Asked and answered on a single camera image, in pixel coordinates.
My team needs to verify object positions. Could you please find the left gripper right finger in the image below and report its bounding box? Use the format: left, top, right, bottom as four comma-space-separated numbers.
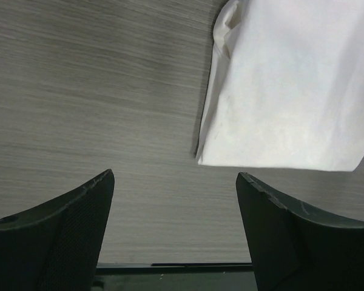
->
236, 173, 364, 290

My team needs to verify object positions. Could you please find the white Coca-Cola t-shirt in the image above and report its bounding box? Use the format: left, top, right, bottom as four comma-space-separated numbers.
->
197, 1, 364, 172

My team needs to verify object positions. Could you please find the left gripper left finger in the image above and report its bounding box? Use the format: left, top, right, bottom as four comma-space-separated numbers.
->
0, 169, 115, 290

